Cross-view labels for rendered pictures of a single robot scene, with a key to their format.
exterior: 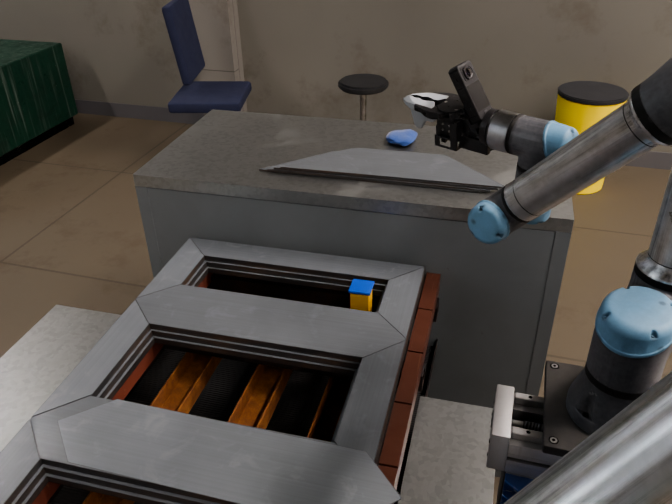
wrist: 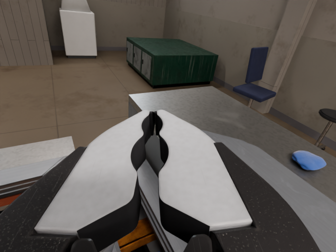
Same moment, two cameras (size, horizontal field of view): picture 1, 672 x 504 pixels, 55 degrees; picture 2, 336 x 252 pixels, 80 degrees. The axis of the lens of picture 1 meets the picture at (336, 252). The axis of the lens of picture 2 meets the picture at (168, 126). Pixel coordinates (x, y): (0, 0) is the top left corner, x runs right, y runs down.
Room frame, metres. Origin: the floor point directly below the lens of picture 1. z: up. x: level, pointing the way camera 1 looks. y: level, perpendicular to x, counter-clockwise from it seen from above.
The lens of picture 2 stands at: (1.21, -0.24, 1.52)
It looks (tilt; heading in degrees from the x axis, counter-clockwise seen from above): 32 degrees down; 42
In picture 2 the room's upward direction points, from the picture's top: 8 degrees clockwise
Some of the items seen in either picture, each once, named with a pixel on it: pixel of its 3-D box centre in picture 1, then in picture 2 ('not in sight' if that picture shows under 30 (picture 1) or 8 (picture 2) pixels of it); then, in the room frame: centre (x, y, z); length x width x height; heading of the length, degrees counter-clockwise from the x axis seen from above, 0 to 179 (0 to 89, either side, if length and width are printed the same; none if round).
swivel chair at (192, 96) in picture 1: (207, 88); (254, 87); (4.26, 0.84, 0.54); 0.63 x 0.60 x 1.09; 66
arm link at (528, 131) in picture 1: (542, 142); not in sight; (1.09, -0.38, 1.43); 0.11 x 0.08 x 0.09; 47
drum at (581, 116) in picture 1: (583, 138); not in sight; (3.81, -1.58, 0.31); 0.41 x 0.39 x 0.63; 73
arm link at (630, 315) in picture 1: (633, 335); not in sight; (0.82, -0.48, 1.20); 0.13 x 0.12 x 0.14; 137
